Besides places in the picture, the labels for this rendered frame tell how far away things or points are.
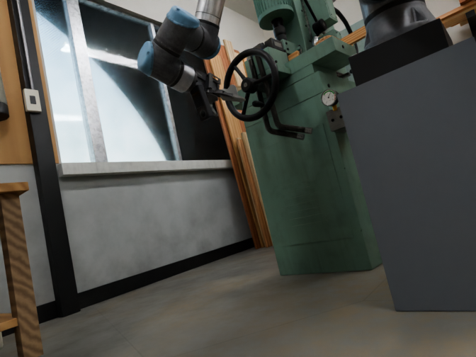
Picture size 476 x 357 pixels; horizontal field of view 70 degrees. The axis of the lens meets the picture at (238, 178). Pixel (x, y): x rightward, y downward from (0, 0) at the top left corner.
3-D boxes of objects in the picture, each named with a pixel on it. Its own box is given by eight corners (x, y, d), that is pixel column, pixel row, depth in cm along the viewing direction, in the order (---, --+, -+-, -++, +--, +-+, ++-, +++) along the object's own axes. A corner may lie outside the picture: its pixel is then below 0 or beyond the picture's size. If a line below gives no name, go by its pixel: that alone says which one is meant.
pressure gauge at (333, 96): (324, 112, 128) (319, 93, 129) (329, 113, 131) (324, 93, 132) (339, 106, 124) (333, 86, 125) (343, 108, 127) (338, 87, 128)
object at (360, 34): (264, 91, 174) (263, 83, 174) (267, 91, 175) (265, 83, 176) (370, 32, 136) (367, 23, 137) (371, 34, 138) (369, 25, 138)
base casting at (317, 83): (244, 129, 164) (240, 111, 165) (307, 132, 206) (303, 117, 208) (325, 91, 134) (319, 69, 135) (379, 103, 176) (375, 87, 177)
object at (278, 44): (246, 61, 149) (244, 49, 150) (262, 65, 157) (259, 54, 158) (269, 46, 141) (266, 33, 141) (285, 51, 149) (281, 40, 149)
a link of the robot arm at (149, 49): (153, 44, 96) (137, 74, 99) (189, 65, 104) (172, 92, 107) (146, 34, 103) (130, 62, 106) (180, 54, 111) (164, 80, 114)
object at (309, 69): (244, 110, 164) (241, 102, 164) (270, 112, 179) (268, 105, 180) (314, 72, 137) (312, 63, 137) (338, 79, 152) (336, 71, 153)
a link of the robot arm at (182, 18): (190, 12, 107) (170, 47, 111) (167, -4, 96) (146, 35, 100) (210, 27, 104) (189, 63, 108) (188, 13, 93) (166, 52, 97)
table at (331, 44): (214, 108, 164) (212, 95, 164) (255, 112, 186) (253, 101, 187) (324, 44, 123) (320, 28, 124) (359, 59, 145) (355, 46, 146)
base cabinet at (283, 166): (278, 275, 156) (243, 129, 164) (336, 248, 199) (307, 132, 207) (372, 270, 126) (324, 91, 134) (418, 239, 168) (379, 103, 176)
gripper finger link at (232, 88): (246, 83, 118) (220, 81, 117) (246, 98, 116) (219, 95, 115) (245, 89, 121) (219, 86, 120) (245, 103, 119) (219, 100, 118)
